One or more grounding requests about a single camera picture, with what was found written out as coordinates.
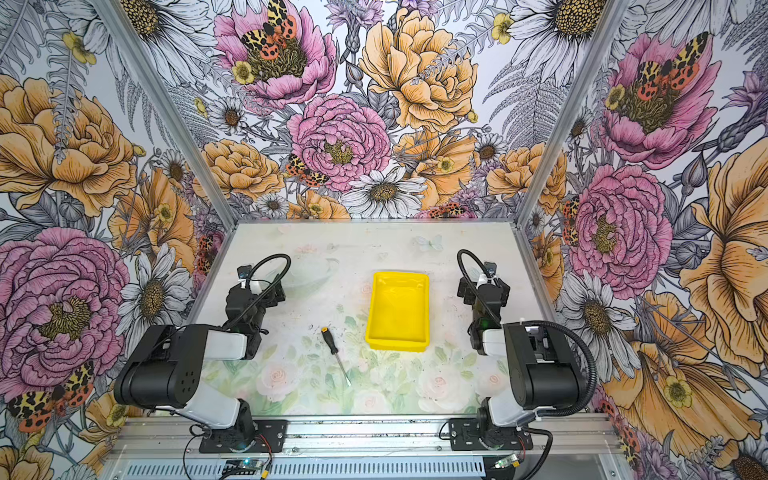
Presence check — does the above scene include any black handled screwdriver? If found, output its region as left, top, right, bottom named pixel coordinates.
left=321, top=327, right=352, bottom=387

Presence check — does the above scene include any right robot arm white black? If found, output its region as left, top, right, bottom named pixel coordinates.
left=449, top=277, right=591, bottom=452

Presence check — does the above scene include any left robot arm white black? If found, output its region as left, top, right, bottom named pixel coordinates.
left=114, top=278, right=285, bottom=451

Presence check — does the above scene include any yellow plastic bin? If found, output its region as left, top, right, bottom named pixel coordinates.
left=365, top=271, right=430, bottom=353

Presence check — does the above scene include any right green circuit board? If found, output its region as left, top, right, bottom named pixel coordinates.
left=493, top=453, right=520, bottom=469

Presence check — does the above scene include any green circuit board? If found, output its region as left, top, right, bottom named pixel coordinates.
left=220, top=458, right=270, bottom=479
left=493, top=453, right=520, bottom=469

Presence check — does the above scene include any left green circuit board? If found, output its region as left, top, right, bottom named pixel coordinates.
left=220, top=458, right=270, bottom=479

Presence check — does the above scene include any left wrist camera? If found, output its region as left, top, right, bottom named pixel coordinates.
left=237, top=265, right=252, bottom=280

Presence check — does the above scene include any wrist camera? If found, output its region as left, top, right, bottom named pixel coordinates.
left=237, top=265, right=252, bottom=280
left=483, top=262, right=497, bottom=278

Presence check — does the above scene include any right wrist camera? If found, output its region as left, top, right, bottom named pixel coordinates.
left=483, top=262, right=497, bottom=278

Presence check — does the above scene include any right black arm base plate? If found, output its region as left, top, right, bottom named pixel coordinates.
left=447, top=418, right=533, bottom=452

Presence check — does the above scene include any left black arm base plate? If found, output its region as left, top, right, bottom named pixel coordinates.
left=199, top=419, right=289, bottom=454

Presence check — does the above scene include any aluminium mounting rail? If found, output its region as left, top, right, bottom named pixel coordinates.
left=108, top=413, right=620, bottom=461

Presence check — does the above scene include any white slotted cable duct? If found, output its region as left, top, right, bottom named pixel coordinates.
left=110, top=456, right=486, bottom=479

